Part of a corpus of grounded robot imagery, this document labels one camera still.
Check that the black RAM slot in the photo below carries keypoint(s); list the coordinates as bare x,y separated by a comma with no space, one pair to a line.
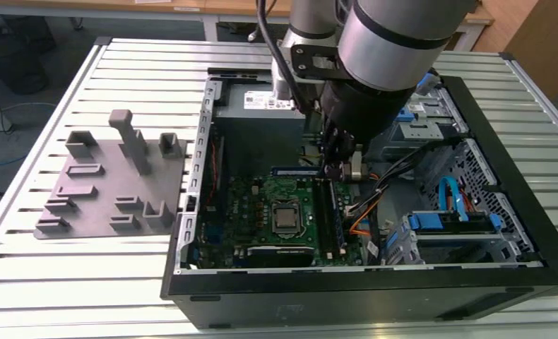
331,212
321,212

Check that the blue RAM stick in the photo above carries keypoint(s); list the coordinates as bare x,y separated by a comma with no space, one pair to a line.
293,172

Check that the wooden cabinet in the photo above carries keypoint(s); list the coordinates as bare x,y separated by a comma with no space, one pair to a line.
542,35

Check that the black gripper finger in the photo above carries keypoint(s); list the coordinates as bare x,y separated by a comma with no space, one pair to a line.
358,169
335,155

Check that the grey power supply unit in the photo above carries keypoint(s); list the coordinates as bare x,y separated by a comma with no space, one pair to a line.
255,141

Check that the silver CPU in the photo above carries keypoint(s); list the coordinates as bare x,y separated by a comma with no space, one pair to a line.
287,218

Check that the metal drive cage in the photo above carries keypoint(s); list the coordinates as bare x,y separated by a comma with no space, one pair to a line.
421,132

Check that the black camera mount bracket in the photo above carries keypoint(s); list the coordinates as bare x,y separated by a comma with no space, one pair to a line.
307,53

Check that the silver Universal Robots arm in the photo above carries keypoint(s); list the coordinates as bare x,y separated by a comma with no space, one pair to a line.
391,46

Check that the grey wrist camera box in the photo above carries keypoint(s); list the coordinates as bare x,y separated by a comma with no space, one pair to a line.
280,84

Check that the black open PC case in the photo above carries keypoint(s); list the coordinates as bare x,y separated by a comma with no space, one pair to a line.
307,303

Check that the wooden desk white frame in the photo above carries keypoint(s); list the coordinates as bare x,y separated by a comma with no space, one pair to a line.
482,16
119,5

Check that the black graphics card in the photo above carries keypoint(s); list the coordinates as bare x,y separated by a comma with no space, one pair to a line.
279,256

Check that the green motherboard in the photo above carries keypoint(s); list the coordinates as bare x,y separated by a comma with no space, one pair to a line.
255,190

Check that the grey plastic parts rack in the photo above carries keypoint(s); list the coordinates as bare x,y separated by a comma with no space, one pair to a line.
110,169

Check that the hard disk in blue carrier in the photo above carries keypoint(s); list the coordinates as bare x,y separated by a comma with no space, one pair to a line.
427,222

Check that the CPU socket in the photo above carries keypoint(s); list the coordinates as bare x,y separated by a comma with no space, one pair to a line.
272,219

